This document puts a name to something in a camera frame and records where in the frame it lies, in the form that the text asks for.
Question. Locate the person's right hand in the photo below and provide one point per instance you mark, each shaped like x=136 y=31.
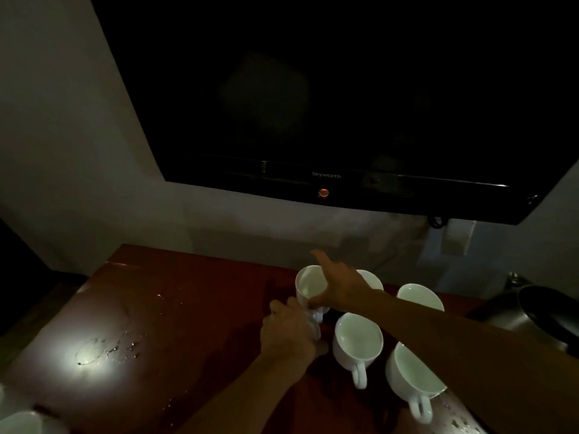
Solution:
x=346 y=289

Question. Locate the person's left hand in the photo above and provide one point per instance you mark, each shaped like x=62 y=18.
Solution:
x=289 y=334

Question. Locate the person's right forearm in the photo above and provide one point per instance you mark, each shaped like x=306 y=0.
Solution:
x=475 y=357

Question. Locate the group of white cups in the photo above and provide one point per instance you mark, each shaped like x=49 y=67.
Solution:
x=20 y=424

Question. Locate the person's left forearm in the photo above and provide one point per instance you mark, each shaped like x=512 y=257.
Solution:
x=239 y=397

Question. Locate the white ceramic cup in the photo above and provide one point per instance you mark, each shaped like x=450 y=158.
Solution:
x=357 y=343
x=420 y=296
x=307 y=280
x=373 y=279
x=414 y=375

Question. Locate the steel kettle with black lid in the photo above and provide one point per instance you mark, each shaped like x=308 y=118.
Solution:
x=506 y=316

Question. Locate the dark red wooden table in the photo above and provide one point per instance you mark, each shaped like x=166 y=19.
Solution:
x=203 y=289

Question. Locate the black wall television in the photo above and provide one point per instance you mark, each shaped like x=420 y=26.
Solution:
x=316 y=85

